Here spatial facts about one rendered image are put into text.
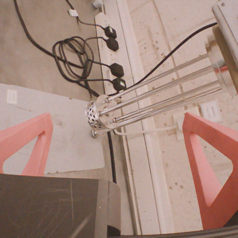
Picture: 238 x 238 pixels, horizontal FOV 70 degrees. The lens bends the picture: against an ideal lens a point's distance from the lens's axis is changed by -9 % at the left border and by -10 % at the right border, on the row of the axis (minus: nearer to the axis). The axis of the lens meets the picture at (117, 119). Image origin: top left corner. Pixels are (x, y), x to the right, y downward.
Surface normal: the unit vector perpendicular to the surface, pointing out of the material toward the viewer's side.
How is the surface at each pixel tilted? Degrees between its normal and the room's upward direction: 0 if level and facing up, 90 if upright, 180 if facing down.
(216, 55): 90
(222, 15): 90
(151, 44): 90
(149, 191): 90
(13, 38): 0
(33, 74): 0
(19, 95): 0
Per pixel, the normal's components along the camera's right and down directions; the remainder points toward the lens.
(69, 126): 0.75, -0.29
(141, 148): -0.64, -0.11
